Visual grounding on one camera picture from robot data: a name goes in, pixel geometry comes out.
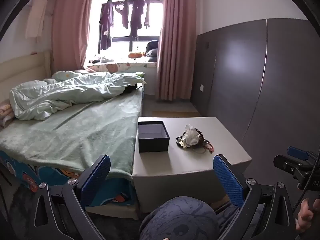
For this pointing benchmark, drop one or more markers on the white hanging cloth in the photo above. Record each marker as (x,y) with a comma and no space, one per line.
(37,17)

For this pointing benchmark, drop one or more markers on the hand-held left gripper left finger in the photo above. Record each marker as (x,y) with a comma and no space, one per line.
(96,180)

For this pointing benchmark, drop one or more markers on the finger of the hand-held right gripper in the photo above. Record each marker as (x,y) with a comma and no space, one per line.
(285,163)
(297,152)

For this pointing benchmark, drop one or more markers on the person's right hand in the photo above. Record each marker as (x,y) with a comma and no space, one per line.
(306,215)

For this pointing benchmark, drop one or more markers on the bright green item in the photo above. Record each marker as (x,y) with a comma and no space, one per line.
(140,75)

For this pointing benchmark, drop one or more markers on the pink pillow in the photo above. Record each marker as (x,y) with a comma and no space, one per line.
(6,112)

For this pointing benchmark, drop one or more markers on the beige bed frame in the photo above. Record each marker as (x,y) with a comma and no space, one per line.
(117,211)

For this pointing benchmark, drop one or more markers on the light green duvet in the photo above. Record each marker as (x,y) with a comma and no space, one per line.
(62,92)

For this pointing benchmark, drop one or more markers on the person's grey patterned trousers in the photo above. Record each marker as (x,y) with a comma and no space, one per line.
(177,220)

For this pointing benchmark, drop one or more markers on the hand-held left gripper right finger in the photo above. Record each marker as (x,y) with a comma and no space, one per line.
(228,180)

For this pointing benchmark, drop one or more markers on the brown cardboard floor sheets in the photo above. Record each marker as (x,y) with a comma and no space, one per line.
(175,113)

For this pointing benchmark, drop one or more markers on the black box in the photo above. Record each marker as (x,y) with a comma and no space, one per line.
(153,145)

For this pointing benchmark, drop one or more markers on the small gold jewelry piece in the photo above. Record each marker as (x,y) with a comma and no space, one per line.
(184,145)

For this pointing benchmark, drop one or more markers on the pink curtain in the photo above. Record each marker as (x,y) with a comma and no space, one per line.
(72,25)
(175,42)

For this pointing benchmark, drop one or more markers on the dark grey rug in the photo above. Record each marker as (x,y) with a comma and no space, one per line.
(17,212)

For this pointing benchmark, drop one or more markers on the white low table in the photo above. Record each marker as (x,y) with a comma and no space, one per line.
(200,162)

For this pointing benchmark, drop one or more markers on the bed with green blanket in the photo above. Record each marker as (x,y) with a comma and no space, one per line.
(75,135)

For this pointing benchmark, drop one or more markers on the beige padded headboard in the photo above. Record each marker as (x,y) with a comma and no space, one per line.
(22,70)

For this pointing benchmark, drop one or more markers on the dark bag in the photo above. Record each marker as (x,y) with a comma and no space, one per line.
(152,50)

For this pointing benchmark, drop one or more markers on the blue cartoon printed bedsheet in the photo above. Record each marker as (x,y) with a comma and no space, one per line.
(55,177)

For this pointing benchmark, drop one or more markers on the orange plush item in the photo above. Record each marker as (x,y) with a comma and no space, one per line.
(135,55)

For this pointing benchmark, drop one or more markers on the white crumpled cloth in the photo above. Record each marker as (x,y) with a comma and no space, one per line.
(106,60)

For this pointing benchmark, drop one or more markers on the printed window seat cushion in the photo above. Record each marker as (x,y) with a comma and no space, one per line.
(112,67)

